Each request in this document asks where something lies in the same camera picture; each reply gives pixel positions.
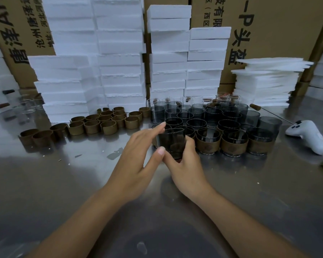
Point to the person's left hand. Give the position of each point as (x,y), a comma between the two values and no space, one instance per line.
(129,171)

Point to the person's right hand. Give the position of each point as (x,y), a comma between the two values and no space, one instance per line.
(191,177)

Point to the smoky transparent plastic cup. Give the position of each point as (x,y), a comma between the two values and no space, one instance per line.
(189,129)
(208,132)
(171,142)
(259,132)
(173,121)
(234,135)
(228,123)
(154,128)
(196,123)

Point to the group of brown sleeve rings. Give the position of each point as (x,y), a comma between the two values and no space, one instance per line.
(109,127)

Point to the cluster of transparent plastic cups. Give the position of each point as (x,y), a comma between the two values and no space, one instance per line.
(157,112)

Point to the bunch of clear plastic cups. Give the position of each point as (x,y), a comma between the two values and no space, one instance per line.
(27,106)

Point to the person's left forearm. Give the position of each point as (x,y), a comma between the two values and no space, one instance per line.
(78,228)

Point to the person's right forearm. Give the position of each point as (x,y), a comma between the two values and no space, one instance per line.
(253,231)

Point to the tall stack white foam blocks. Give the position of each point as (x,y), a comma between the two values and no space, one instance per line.
(113,67)

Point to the stepped stack white foam blocks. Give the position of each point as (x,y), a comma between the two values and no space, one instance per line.
(167,67)

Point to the stack of thin foam sheets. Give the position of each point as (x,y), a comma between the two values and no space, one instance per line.
(263,83)

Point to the white game controller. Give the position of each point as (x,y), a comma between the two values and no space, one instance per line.
(308,137)

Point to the brown cork stick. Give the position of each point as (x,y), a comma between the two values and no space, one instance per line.
(2,105)
(8,91)

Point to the large printed cardboard box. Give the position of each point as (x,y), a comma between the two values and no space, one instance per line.
(285,26)

